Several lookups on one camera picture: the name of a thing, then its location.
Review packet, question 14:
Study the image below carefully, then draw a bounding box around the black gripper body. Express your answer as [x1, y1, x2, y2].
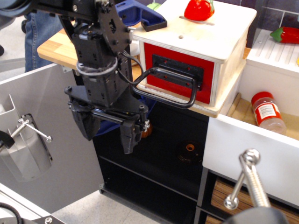
[64, 85, 149, 131]

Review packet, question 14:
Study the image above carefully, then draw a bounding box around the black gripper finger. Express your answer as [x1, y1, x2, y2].
[70, 104, 101, 140]
[120, 121, 142, 154]

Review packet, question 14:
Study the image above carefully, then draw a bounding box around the black metal drawer handle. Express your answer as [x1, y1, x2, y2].
[133, 54, 204, 109]

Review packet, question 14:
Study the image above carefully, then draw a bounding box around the red front wooden drawer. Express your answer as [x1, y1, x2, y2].
[144, 43, 214, 104]

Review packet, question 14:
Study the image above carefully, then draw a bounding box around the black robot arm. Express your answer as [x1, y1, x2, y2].
[0, 0, 149, 154]

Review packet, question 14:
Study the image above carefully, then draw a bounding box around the white wooden box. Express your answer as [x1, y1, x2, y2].
[133, 0, 256, 116]

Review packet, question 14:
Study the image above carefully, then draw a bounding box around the white open kitchen drawer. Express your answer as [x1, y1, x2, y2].
[202, 92, 299, 207]

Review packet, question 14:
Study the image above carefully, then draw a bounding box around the small orange toy pumpkin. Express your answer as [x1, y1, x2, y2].
[141, 123, 153, 139]

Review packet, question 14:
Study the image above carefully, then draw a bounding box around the grey cabinet door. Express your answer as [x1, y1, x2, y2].
[0, 64, 101, 212]

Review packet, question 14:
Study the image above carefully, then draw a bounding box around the black cabinet with shelves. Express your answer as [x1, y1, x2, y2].
[93, 102, 299, 224]

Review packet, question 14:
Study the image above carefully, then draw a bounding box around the dark round stove knob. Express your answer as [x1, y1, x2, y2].
[176, 140, 204, 165]

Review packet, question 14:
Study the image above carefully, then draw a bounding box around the silver clamp screw left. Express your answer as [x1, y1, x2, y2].
[10, 118, 53, 143]

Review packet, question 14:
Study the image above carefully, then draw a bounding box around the silver clamp screw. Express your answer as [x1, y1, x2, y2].
[10, 118, 53, 143]
[224, 148, 271, 210]

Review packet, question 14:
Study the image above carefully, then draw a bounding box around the wooden counter board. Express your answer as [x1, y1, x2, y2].
[37, 30, 250, 118]

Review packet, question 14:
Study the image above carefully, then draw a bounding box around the blue Irwin bar clamp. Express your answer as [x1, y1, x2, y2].
[96, 0, 166, 136]

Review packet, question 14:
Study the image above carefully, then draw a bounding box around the green toy vegetable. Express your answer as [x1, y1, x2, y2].
[147, 2, 161, 11]

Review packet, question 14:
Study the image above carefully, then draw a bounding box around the person in blue jeans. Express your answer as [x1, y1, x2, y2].
[24, 11, 63, 72]

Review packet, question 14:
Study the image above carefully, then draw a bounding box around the red toy bell pepper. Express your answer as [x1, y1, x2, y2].
[184, 0, 215, 21]

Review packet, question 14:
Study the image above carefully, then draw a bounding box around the silver clamp screw right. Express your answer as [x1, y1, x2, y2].
[224, 148, 271, 210]

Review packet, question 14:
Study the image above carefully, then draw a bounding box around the red lid spice bottle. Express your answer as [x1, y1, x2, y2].
[251, 91, 287, 135]

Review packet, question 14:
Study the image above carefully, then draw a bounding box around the white sink unit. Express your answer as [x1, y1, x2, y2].
[239, 30, 299, 116]

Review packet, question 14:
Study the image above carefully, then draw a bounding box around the red toy chili pepper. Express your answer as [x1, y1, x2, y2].
[270, 27, 299, 44]

